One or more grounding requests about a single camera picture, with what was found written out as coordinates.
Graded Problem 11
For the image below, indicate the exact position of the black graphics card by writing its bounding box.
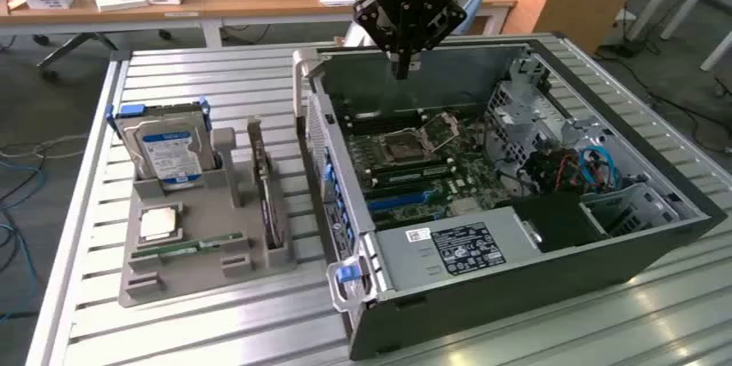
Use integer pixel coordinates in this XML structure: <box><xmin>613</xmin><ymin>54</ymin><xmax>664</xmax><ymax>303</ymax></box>
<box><xmin>245</xmin><ymin>115</ymin><xmax>287</xmax><ymax>254</ymax></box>

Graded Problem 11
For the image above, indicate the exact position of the wooden cabinet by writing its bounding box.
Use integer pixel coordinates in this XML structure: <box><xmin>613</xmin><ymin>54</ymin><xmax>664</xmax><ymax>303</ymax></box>
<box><xmin>484</xmin><ymin>0</ymin><xmax>656</xmax><ymax>55</ymax></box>

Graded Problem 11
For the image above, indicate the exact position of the metal socket cover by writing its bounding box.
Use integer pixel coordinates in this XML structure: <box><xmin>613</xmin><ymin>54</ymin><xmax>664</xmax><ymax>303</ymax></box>
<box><xmin>420</xmin><ymin>111</ymin><xmax>463</xmax><ymax>153</ymax></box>

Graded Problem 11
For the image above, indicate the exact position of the CPU socket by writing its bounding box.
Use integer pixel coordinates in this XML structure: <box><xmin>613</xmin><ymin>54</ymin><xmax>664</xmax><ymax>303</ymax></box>
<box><xmin>381</xmin><ymin>128</ymin><xmax>436</xmax><ymax>165</ymax></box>

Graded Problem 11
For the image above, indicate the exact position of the silver metal disk bay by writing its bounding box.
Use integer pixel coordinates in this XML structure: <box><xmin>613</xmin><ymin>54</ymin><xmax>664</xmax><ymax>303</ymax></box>
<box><xmin>577</xmin><ymin>182</ymin><xmax>685</xmax><ymax>238</ymax></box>
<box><xmin>484</xmin><ymin>56</ymin><xmax>576</xmax><ymax>172</ymax></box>

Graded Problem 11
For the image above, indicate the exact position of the black power strip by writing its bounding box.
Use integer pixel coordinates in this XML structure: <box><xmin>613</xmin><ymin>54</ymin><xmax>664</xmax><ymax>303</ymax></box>
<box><xmin>597</xmin><ymin>42</ymin><xmax>641</xmax><ymax>58</ymax></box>

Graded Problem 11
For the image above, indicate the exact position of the green motherboard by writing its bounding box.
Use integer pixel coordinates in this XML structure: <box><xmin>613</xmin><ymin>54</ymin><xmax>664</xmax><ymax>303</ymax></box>
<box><xmin>333</xmin><ymin>98</ymin><xmax>519</xmax><ymax>232</ymax></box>

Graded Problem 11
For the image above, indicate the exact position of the blue expansion slot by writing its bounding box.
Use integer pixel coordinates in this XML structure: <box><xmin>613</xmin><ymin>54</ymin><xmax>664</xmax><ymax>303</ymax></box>
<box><xmin>365</xmin><ymin>188</ymin><xmax>436</xmax><ymax>216</ymax></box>

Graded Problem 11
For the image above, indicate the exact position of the hard disk in blue caddy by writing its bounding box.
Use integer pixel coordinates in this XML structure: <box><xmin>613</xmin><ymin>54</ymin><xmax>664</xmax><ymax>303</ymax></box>
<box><xmin>107</xmin><ymin>98</ymin><xmax>221</xmax><ymax>191</ymax></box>

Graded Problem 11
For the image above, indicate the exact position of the black plastic shroud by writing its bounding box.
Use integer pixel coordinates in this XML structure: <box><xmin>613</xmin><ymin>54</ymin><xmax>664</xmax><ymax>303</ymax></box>
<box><xmin>495</xmin><ymin>192</ymin><xmax>611</xmax><ymax>254</ymax></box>

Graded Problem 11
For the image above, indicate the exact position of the wooden desk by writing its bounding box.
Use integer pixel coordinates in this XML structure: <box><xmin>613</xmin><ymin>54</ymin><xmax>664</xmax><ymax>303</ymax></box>
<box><xmin>0</xmin><ymin>0</ymin><xmax>519</xmax><ymax>48</ymax></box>

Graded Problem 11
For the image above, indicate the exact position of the grey plastic parts rack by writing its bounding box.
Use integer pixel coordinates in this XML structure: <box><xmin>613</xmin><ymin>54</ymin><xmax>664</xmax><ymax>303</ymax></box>
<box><xmin>116</xmin><ymin>125</ymin><xmax>299</xmax><ymax>309</ymax></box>

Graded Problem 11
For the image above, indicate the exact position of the grey power supply unit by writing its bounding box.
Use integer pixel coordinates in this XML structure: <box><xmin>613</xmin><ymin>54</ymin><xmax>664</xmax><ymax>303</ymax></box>
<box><xmin>375</xmin><ymin>206</ymin><xmax>543</xmax><ymax>292</ymax></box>

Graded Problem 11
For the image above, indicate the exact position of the silver CPU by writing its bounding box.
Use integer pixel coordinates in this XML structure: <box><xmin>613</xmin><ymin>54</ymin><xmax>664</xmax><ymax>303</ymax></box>
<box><xmin>140</xmin><ymin>207</ymin><xmax>181</xmax><ymax>242</ymax></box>

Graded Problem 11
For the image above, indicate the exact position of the green RAM stick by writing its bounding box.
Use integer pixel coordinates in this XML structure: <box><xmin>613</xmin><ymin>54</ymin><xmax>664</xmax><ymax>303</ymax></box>
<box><xmin>135</xmin><ymin>231</ymin><xmax>245</xmax><ymax>255</ymax></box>

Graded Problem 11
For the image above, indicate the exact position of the black open PC case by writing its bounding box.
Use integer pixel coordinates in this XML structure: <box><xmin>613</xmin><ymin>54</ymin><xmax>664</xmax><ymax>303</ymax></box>
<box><xmin>291</xmin><ymin>38</ymin><xmax>729</xmax><ymax>362</ymax></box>

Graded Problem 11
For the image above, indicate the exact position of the red wire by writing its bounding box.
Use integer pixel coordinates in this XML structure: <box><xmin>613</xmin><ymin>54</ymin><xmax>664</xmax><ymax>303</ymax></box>
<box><xmin>559</xmin><ymin>153</ymin><xmax>579</xmax><ymax>189</ymax></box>

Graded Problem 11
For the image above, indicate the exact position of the blue wire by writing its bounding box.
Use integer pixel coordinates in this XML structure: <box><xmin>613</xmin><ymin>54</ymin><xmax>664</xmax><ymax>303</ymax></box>
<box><xmin>577</xmin><ymin>146</ymin><xmax>624</xmax><ymax>191</ymax></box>

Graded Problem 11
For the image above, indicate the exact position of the white floor cable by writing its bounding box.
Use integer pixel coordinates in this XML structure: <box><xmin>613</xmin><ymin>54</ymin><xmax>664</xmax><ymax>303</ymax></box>
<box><xmin>0</xmin><ymin>133</ymin><xmax>88</xmax><ymax>159</ymax></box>

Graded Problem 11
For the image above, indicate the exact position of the blue floor cable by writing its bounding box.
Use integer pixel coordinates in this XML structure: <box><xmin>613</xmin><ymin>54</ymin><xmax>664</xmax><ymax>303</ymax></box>
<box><xmin>0</xmin><ymin>159</ymin><xmax>44</xmax><ymax>321</ymax></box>

